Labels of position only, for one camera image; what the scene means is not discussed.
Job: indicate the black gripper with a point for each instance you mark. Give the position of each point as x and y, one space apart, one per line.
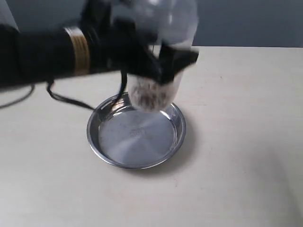
117 44

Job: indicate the clear plastic shaker bottle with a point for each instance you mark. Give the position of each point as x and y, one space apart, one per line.
174 23

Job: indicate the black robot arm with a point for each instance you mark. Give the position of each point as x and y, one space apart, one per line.
42 56

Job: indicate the round stainless steel plate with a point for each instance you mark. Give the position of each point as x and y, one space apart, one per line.
127 138

